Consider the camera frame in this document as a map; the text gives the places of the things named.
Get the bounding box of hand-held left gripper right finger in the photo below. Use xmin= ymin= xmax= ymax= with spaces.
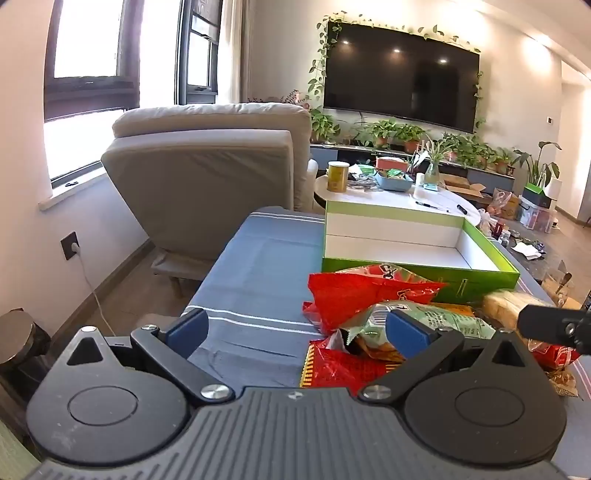
xmin=358 ymin=310 xmax=539 ymax=407

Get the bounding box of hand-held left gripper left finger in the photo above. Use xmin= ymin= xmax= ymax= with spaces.
xmin=65 ymin=308 xmax=236 ymax=407

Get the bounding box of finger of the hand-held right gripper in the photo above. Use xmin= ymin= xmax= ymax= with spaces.
xmin=517 ymin=304 xmax=591 ymax=356

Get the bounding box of clear bread packet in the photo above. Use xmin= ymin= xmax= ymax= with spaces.
xmin=480 ymin=290 xmax=555 ymax=330

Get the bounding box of pale green snack packet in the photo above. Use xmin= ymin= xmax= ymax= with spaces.
xmin=339 ymin=300 xmax=497 ymax=361

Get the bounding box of large red snack bag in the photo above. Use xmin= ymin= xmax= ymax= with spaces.
xmin=302 ymin=265 xmax=448 ymax=335

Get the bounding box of red yellow-trimmed snack packet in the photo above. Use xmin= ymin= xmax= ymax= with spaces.
xmin=299 ymin=332 xmax=407 ymax=393

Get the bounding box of green cardboard box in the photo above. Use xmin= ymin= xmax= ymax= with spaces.
xmin=322 ymin=199 xmax=522 ymax=305

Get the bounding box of crumpled clear plastic bag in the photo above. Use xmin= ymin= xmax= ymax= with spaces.
xmin=542 ymin=261 xmax=576 ymax=304

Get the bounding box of dark round coffee table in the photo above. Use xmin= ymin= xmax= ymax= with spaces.
xmin=480 ymin=217 xmax=557 ymax=283

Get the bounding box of clear mottled snack packet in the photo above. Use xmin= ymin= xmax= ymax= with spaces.
xmin=547 ymin=369 xmax=579 ymax=398

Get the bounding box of clear plastic storage box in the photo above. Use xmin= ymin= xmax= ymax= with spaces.
xmin=519 ymin=196 xmax=556 ymax=234

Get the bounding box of white plastic bag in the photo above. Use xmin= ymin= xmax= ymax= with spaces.
xmin=475 ymin=209 xmax=498 ymax=239

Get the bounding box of small green storage box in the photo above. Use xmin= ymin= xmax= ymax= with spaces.
xmin=523 ymin=184 xmax=552 ymax=206

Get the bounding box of white round table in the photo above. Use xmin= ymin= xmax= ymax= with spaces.
xmin=314 ymin=173 xmax=483 ymax=227

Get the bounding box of blue basket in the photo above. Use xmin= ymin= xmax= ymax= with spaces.
xmin=374 ymin=171 xmax=414 ymax=192

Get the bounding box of open cardboard box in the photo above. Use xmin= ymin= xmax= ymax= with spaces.
xmin=443 ymin=178 xmax=495 ymax=208

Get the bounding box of beige sofa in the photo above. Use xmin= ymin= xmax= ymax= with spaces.
xmin=100 ymin=102 xmax=319 ymax=282

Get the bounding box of grey television cabinet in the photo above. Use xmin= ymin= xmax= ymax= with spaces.
xmin=309 ymin=142 xmax=515 ymax=186

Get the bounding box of glass vase with plant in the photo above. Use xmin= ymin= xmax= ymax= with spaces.
xmin=422 ymin=138 xmax=459 ymax=188

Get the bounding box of large-leaf floor plant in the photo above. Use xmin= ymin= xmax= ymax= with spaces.
xmin=512 ymin=141 xmax=563 ymax=188

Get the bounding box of dark round stool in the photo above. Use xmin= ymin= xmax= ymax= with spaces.
xmin=0 ymin=308 xmax=51 ymax=398

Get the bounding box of yellow canister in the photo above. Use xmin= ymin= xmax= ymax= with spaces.
xmin=327 ymin=161 xmax=350 ymax=193

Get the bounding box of row of potted plants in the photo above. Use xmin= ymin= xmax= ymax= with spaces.
xmin=310 ymin=107 xmax=515 ymax=175

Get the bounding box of red flower plant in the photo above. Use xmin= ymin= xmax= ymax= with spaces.
xmin=247 ymin=90 xmax=311 ymax=110

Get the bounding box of wide dark-framed window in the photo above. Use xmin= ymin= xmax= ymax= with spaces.
xmin=44 ymin=0 xmax=141 ymax=188

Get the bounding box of narrow dark-framed window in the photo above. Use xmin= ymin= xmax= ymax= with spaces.
xmin=178 ymin=0 xmax=223 ymax=107

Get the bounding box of white curtain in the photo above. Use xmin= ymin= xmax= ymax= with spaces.
xmin=217 ymin=0 xmax=252 ymax=104

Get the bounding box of white power cable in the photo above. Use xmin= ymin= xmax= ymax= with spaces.
xmin=71 ymin=249 xmax=116 ymax=337

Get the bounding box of grey wall socket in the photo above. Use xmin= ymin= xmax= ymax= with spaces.
xmin=60 ymin=231 xmax=80 ymax=262

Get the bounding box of black wall television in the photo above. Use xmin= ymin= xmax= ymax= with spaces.
xmin=322 ymin=21 xmax=481 ymax=134

